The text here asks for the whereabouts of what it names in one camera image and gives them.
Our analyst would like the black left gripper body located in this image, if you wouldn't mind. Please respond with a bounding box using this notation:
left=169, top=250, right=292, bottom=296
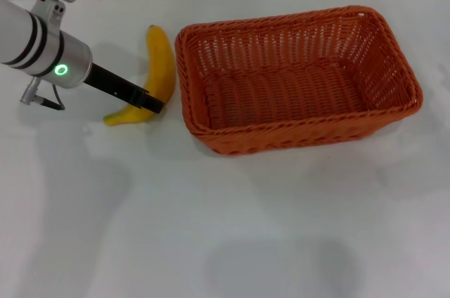
left=84, top=62, right=149, bottom=108

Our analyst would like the yellow banana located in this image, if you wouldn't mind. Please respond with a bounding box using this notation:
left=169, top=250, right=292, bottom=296
left=102, top=24, right=176, bottom=127

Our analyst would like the orange woven basket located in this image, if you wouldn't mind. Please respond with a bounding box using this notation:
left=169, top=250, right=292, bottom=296
left=174, top=4, right=424, bottom=156

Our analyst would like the silver connector with black cable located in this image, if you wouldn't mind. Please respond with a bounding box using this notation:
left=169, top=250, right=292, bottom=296
left=19, top=77, right=67, bottom=112

